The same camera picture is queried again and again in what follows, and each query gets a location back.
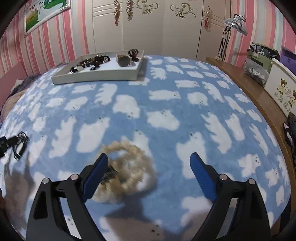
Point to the clear shade lamp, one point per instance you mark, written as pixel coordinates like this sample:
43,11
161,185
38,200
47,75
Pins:
235,24

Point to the black hair claw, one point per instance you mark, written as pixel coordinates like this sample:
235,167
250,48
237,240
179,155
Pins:
133,54

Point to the framed wall picture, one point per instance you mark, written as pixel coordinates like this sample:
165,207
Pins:
44,16

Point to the white bear print box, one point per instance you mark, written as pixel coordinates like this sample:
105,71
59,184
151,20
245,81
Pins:
279,85

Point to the blue polar bear blanket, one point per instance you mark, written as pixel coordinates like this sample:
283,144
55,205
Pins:
161,115

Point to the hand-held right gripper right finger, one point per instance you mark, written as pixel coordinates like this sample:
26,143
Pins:
202,173

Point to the black scrunchie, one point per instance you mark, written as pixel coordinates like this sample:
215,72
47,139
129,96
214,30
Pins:
101,58

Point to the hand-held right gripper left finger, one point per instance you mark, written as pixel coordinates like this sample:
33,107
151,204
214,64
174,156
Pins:
96,171

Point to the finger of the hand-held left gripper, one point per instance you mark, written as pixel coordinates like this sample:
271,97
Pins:
9,141

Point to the dark clothes pile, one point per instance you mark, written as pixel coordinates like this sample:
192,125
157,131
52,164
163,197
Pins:
291,134

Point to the wooden bed frame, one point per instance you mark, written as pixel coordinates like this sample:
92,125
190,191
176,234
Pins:
261,99

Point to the beige fluffy scrunchie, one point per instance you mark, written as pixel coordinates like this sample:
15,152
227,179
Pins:
136,166

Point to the patchwork quilt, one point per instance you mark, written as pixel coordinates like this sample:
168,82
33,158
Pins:
16,92

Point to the white tray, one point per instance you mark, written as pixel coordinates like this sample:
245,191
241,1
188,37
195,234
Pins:
111,67

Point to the purple storage box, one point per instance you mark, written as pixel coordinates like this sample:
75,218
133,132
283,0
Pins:
289,59

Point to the clear plastic bag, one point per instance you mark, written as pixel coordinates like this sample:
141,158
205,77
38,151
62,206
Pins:
256,73

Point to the green storage box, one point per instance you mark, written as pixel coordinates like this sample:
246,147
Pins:
261,55

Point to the cream wardrobe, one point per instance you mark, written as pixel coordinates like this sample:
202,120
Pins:
180,34

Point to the brown and red hair clip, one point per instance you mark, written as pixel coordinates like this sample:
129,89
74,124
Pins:
124,60

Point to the pink wardrobe ornament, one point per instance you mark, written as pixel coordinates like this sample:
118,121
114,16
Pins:
207,20

